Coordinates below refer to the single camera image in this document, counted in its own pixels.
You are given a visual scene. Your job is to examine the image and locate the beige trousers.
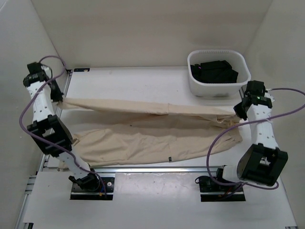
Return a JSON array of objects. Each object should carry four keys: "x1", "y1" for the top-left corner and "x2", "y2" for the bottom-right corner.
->
[{"x1": 58, "y1": 98, "x2": 242, "y2": 167}]

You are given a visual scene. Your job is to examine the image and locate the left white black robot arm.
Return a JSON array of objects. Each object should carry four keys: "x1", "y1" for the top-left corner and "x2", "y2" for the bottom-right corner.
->
[{"x1": 23, "y1": 62, "x2": 104, "y2": 192}]

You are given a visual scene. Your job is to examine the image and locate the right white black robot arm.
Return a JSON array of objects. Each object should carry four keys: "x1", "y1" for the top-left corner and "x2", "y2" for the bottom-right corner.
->
[{"x1": 214, "y1": 93, "x2": 288, "y2": 191}]

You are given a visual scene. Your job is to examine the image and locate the black folded trousers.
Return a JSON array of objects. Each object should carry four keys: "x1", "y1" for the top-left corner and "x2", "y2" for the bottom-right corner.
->
[{"x1": 190, "y1": 60, "x2": 239, "y2": 83}]

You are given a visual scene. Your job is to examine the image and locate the small black label sticker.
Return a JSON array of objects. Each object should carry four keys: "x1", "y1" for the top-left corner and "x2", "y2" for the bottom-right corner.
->
[{"x1": 73, "y1": 68, "x2": 90, "y2": 72}]

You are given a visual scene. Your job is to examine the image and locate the white plastic basket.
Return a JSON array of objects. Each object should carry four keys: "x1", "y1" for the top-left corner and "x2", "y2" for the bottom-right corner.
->
[{"x1": 187, "y1": 50, "x2": 251, "y2": 97}]

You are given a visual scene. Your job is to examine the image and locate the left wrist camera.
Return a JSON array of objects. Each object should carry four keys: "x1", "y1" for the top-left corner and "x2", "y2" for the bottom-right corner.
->
[{"x1": 27, "y1": 62, "x2": 53, "y2": 78}]

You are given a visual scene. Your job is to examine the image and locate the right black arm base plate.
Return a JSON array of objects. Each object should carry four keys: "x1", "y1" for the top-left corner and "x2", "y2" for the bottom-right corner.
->
[{"x1": 195, "y1": 176, "x2": 246, "y2": 202}]

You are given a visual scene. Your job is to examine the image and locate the front aluminium rail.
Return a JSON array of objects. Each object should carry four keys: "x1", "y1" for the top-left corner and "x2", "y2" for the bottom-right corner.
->
[{"x1": 35, "y1": 166, "x2": 224, "y2": 175}]

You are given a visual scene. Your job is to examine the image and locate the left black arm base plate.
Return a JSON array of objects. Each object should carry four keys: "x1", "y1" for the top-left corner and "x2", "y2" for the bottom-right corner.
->
[{"x1": 69, "y1": 174, "x2": 115, "y2": 200}]

